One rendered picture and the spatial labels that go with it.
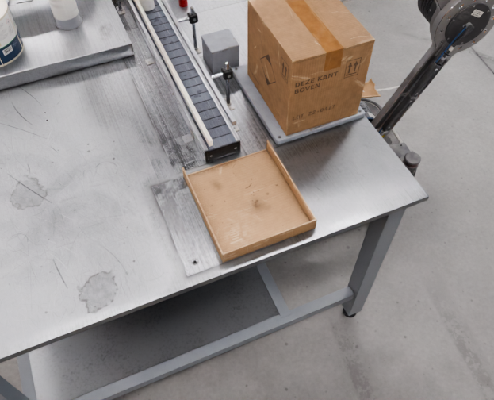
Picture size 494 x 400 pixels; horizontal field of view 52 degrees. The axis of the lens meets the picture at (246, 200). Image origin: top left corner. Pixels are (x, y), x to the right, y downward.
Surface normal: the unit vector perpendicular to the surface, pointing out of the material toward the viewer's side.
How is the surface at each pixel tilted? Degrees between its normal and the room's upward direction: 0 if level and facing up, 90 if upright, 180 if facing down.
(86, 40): 0
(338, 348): 0
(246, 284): 0
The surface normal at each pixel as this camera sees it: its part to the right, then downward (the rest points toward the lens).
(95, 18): 0.00, -0.59
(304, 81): 0.38, 0.75
